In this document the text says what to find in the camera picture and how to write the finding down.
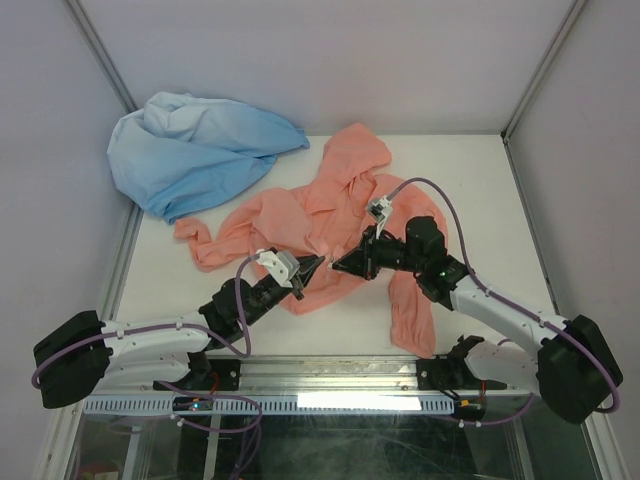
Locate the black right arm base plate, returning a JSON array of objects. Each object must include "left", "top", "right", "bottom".
[{"left": 415, "top": 355, "right": 507, "bottom": 393}]

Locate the aluminium front rail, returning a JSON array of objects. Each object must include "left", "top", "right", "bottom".
[{"left": 99, "top": 352, "right": 534, "bottom": 396}]

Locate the aluminium corner post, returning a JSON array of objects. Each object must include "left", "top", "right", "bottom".
[
  {"left": 62, "top": 0, "right": 138, "bottom": 113},
  {"left": 501, "top": 0, "right": 590, "bottom": 144}
]

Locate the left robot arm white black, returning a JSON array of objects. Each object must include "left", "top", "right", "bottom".
[{"left": 31, "top": 249, "right": 324, "bottom": 409}]

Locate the right wrist camera white silver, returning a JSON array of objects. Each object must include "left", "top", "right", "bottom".
[{"left": 366, "top": 196, "right": 393, "bottom": 238}]

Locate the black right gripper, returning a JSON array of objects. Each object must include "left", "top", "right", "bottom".
[{"left": 332, "top": 224, "right": 424, "bottom": 281}]

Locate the left aluminium corner post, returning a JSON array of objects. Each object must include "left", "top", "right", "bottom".
[{"left": 62, "top": 0, "right": 138, "bottom": 113}]

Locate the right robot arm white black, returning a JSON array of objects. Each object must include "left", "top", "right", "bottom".
[{"left": 332, "top": 216, "right": 623, "bottom": 424}]

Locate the wrist camera white silver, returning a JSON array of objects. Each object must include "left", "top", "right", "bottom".
[
  {"left": 366, "top": 196, "right": 393, "bottom": 238},
  {"left": 255, "top": 249, "right": 300, "bottom": 288}
]

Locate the right aluminium corner post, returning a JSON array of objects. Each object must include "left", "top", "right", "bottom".
[{"left": 501, "top": 0, "right": 590, "bottom": 144}]

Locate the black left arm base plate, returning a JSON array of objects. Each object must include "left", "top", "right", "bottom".
[{"left": 171, "top": 355, "right": 242, "bottom": 392}]

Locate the grey slotted cable duct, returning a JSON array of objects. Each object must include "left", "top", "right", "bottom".
[{"left": 83, "top": 392, "right": 454, "bottom": 417}]

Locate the left wrist camera white silver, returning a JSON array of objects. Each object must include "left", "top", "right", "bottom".
[{"left": 255, "top": 249, "right": 300, "bottom": 288}]

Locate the salmon pink hooded jacket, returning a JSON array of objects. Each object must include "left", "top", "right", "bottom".
[{"left": 174, "top": 124, "right": 447, "bottom": 358}]

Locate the light blue cloth garment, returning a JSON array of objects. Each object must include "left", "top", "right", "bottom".
[{"left": 107, "top": 92, "right": 310, "bottom": 224}]

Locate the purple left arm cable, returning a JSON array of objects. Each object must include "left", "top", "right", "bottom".
[{"left": 30, "top": 252, "right": 264, "bottom": 480}]

